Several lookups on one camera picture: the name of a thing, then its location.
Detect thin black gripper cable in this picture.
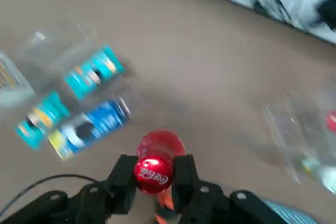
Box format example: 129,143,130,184
0,173,98,218

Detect white bottle green lid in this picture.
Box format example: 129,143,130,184
301,155,336,194

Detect white bottle red lid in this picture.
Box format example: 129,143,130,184
324,110,336,133

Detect clear acrylic tiered bottle shelf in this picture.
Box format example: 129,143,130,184
264,87,336,185

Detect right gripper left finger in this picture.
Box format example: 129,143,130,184
0,154,139,224

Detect red Coca-Cola bottle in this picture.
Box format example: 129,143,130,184
133,129,186,202

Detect blue Oreo cookie box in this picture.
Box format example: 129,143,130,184
47,100,131,162

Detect clear acrylic tiered snack shelf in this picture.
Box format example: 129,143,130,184
0,14,148,163

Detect light blue shopping basket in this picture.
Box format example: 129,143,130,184
262,199,322,224

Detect orange black barcode scanner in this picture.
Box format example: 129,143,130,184
154,191,176,224

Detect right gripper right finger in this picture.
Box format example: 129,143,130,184
171,154,316,224

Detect teal snack packet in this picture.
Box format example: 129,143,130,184
64,45,127,101
14,90,71,152

